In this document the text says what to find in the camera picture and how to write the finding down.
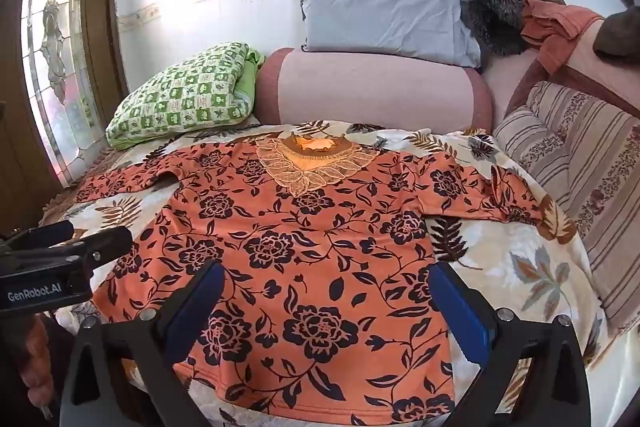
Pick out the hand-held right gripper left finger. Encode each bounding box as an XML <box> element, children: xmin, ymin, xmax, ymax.
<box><xmin>60</xmin><ymin>259</ymin><xmax>226</xmax><ymax>427</ymax></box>

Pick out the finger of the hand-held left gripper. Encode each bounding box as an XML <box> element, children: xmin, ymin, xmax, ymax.
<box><xmin>74</xmin><ymin>226</ymin><xmax>135</xmax><ymax>267</ymax></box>
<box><xmin>7</xmin><ymin>220</ymin><xmax>76</xmax><ymax>254</ymax></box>

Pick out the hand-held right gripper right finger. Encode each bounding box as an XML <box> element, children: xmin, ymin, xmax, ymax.
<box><xmin>429</xmin><ymin>261</ymin><xmax>593</xmax><ymax>427</ymax></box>

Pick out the orange floral shirt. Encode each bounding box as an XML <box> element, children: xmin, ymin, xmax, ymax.
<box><xmin>75</xmin><ymin>133</ymin><xmax>547</xmax><ymax>422</ymax></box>

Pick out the person's left hand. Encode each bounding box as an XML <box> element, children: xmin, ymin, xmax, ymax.
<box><xmin>21</xmin><ymin>314</ymin><xmax>57</xmax><ymax>419</ymax></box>

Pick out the leaf print blanket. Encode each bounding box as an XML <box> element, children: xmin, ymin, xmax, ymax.
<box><xmin>40</xmin><ymin>119</ymin><xmax>610</xmax><ymax>427</ymax></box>

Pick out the green patterned pillow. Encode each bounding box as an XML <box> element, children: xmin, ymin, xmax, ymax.
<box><xmin>105</xmin><ymin>41</ymin><xmax>267</xmax><ymax>152</ymax></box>

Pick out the striped floral quilt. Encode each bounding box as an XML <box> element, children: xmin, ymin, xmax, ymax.
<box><xmin>492</xmin><ymin>79</ymin><xmax>640</xmax><ymax>339</ymax></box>

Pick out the wooden door with stained glass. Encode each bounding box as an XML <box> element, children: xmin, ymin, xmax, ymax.
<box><xmin>0</xmin><ymin>0</ymin><xmax>128</xmax><ymax>230</ymax></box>

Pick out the pink bolster cushion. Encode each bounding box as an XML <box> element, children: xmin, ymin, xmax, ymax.
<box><xmin>254</xmin><ymin>48</ymin><xmax>495</xmax><ymax>135</ymax></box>

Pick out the pink brown-edged blanket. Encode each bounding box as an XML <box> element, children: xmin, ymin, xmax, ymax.
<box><xmin>481</xmin><ymin>18</ymin><xmax>640</xmax><ymax>120</ymax></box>

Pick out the dark furry garment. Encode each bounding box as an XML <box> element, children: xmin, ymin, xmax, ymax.
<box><xmin>462</xmin><ymin>0</ymin><xmax>531</xmax><ymax>58</ymax></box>

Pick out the orange-brown cloth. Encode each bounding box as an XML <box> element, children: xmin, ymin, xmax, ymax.
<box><xmin>520</xmin><ymin>0</ymin><xmax>607</xmax><ymax>76</ymax></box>

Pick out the grey pillow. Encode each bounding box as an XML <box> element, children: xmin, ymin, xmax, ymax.
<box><xmin>298</xmin><ymin>0</ymin><xmax>483</xmax><ymax>68</ymax></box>

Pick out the brown cushion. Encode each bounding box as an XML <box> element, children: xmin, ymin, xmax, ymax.
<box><xmin>594</xmin><ymin>6</ymin><xmax>640</xmax><ymax>58</ymax></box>

